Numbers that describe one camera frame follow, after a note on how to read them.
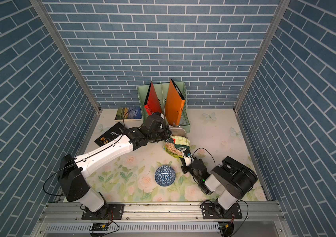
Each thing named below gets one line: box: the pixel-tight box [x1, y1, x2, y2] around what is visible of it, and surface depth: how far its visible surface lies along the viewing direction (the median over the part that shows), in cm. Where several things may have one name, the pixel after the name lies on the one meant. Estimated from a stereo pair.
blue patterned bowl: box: [154, 164, 176, 187], surface depth 86 cm
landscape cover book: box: [114, 107, 143, 122], surface depth 118 cm
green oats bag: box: [164, 135, 191, 158], surface depth 81 cm
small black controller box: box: [88, 223, 110, 231], surface depth 73 cm
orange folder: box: [165, 78, 186, 127], surface depth 90 cm
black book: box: [94, 121, 127, 147], surface depth 101 cm
